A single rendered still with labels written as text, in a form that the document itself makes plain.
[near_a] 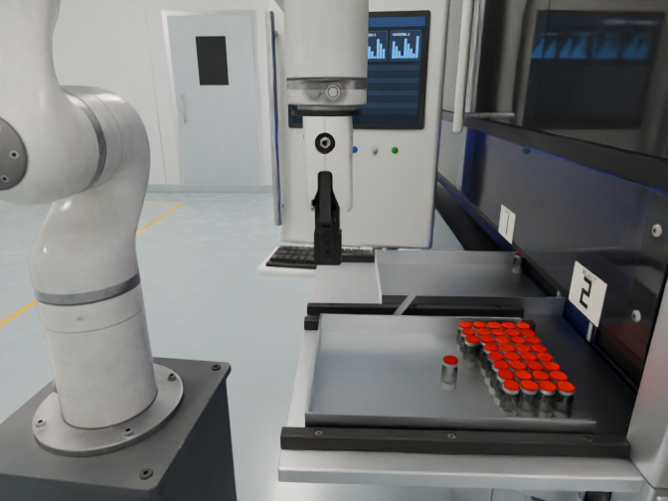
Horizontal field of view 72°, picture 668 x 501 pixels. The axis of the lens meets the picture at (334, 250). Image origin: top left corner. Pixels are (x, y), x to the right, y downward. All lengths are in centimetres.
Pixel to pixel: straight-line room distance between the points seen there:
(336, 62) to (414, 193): 99
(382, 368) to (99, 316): 39
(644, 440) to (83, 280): 65
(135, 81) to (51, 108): 599
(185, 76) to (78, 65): 132
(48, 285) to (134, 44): 598
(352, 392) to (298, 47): 44
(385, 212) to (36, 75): 109
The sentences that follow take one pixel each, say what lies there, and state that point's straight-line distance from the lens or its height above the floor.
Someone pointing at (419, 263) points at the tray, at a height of 88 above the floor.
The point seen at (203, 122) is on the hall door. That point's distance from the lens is 624.
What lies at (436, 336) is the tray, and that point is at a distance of 82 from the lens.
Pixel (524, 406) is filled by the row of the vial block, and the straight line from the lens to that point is 66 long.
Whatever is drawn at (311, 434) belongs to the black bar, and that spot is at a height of 90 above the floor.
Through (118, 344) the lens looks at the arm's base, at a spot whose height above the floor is 98.
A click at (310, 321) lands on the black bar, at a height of 90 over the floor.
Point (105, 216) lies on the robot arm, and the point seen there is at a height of 113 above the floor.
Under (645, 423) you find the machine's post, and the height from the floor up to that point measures 94.
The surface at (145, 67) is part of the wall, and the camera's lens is 646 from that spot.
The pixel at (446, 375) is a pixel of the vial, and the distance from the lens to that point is 68.
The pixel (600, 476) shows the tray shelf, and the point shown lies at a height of 88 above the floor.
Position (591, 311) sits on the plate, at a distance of 70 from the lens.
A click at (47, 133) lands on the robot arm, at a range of 52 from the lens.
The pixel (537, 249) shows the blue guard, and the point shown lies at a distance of 87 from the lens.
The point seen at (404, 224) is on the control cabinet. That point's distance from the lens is 145.
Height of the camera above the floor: 128
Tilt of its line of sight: 19 degrees down
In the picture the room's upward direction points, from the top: straight up
